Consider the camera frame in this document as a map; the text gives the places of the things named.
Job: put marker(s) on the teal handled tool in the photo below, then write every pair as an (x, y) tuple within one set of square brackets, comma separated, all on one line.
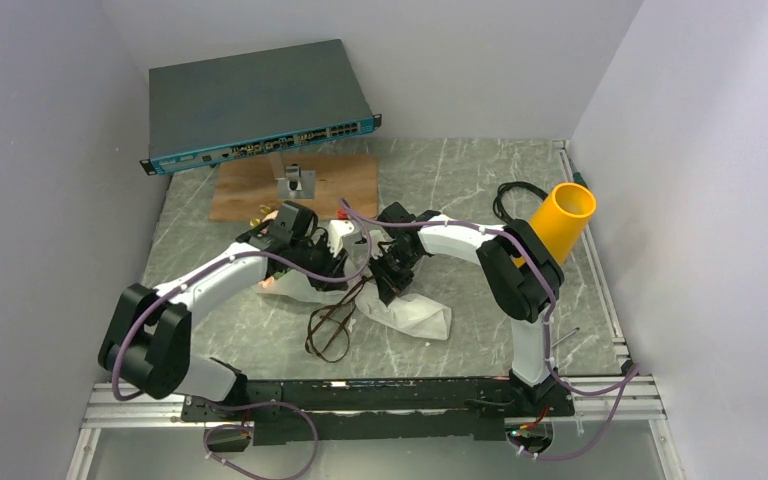
[(579, 179)]

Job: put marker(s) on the brown wooden board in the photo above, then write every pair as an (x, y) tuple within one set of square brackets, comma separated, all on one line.
[(249, 188)]

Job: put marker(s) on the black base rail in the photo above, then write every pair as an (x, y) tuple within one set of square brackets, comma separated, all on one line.
[(482, 408)]

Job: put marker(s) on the metal switch stand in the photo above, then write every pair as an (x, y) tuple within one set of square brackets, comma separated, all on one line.
[(293, 181)]

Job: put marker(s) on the brown satin ribbon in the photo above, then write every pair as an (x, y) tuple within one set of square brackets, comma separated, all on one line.
[(328, 336)]

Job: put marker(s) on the yellow cylindrical vase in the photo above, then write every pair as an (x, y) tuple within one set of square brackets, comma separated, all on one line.
[(553, 230)]

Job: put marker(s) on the pink flower bouquet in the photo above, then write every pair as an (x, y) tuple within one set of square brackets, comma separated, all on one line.
[(262, 223)]

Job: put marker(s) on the grey network switch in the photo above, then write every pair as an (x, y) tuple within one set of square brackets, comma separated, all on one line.
[(207, 112)]

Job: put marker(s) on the yellow black screwdriver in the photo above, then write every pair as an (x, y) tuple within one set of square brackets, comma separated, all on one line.
[(565, 337)]

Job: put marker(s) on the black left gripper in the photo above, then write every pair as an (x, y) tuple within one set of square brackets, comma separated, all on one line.
[(332, 266)]

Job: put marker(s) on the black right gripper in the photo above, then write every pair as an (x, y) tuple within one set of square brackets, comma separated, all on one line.
[(389, 285)]

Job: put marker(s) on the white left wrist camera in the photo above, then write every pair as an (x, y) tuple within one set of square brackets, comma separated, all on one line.
[(344, 235)]

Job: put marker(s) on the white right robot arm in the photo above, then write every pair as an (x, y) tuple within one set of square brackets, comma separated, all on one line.
[(522, 275)]

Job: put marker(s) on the white wrapping paper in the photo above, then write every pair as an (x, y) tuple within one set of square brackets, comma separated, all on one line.
[(412, 314)]

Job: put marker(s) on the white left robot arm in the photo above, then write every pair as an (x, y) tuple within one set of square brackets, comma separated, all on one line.
[(148, 342)]

